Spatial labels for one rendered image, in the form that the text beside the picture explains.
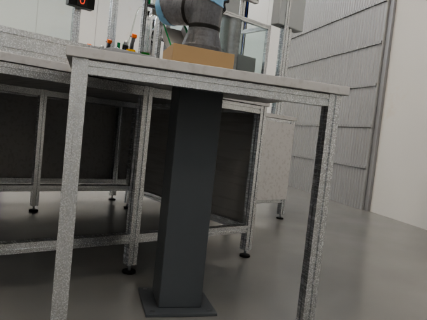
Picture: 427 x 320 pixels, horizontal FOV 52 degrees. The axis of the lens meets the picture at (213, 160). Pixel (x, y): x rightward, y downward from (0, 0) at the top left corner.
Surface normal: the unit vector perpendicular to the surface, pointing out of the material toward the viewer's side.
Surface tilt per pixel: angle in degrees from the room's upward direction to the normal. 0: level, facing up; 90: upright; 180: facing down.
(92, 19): 90
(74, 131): 90
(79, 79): 90
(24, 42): 90
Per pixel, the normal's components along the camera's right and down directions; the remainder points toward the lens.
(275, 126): 0.63, 0.11
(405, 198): -0.96, -0.08
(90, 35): 0.27, 0.09
